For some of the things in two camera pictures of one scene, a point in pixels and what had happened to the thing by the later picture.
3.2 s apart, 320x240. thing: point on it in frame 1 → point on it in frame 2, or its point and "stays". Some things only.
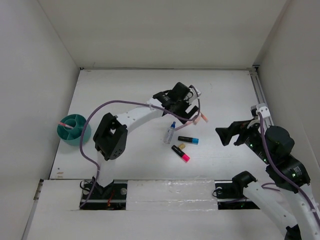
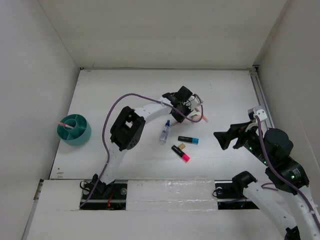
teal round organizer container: x=73 y=137 stays
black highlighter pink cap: x=184 y=156 stays
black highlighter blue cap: x=191 y=140 stays
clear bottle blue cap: x=170 y=134 → x=164 y=135
